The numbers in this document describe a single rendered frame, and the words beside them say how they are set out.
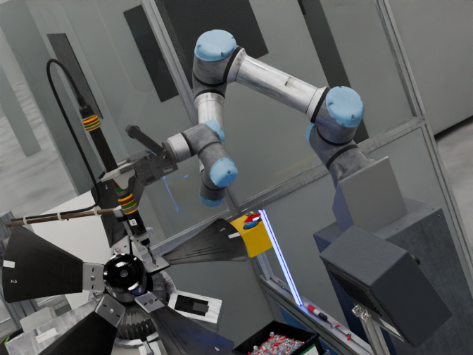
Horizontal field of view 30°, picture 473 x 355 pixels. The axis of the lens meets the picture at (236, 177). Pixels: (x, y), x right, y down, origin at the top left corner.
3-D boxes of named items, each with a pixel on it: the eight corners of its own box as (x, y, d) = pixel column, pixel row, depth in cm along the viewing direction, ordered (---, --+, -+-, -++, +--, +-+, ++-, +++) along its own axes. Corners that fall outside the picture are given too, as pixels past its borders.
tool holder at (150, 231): (122, 244, 247) (108, 213, 244) (137, 232, 252) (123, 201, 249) (143, 241, 241) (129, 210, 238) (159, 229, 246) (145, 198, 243)
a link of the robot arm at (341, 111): (360, 125, 266) (202, 51, 274) (373, 94, 254) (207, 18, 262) (345, 152, 260) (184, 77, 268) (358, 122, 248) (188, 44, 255)
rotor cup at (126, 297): (116, 320, 247) (110, 306, 235) (94, 278, 253) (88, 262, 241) (162, 297, 250) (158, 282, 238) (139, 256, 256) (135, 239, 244)
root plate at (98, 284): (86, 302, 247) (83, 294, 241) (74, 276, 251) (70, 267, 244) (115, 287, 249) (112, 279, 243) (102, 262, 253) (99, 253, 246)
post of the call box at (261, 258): (264, 278, 294) (250, 246, 291) (272, 274, 295) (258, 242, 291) (267, 281, 291) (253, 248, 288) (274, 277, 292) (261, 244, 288)
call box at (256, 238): (236, 251, 296) (225, 223, 293) (262, 237, 299) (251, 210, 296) (253, 262, 281) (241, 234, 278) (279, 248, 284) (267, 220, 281)
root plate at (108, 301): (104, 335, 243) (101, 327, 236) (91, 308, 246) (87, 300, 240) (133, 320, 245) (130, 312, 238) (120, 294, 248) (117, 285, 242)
